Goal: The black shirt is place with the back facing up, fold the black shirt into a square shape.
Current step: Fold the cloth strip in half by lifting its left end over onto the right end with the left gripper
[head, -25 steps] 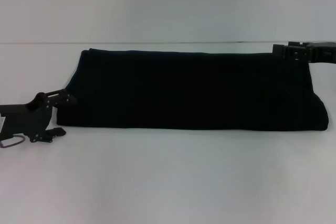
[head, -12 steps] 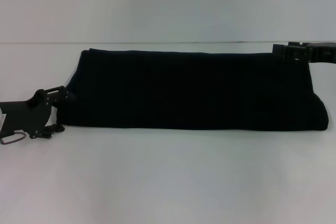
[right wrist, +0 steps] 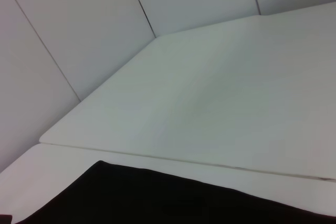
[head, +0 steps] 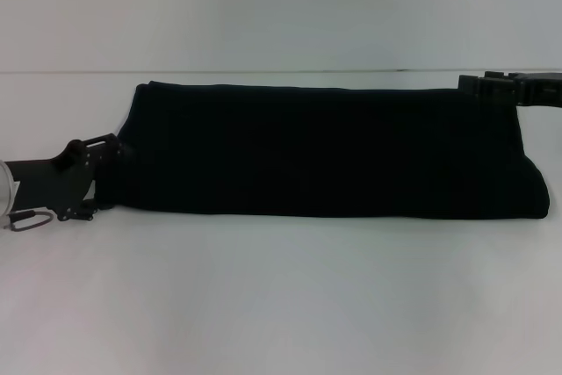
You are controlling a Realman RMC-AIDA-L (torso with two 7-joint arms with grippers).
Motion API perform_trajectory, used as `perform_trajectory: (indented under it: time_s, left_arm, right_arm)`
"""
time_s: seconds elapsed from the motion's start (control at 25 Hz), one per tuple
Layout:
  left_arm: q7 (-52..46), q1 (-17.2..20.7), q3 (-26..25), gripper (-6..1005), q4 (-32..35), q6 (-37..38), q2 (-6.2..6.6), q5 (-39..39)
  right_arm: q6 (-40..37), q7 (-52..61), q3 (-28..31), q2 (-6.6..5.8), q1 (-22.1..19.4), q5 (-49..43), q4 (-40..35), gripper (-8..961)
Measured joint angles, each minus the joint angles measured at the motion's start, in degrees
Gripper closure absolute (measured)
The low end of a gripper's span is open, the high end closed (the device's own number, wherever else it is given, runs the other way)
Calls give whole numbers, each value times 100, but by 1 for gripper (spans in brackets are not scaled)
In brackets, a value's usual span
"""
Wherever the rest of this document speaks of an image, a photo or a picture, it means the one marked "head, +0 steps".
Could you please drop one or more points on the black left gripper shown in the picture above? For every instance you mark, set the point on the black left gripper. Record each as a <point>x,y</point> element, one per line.
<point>52,182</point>

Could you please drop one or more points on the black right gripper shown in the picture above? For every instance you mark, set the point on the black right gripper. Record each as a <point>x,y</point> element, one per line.
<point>540,87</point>

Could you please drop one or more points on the black shirt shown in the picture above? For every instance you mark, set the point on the black shirt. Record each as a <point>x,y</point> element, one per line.
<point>329,151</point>

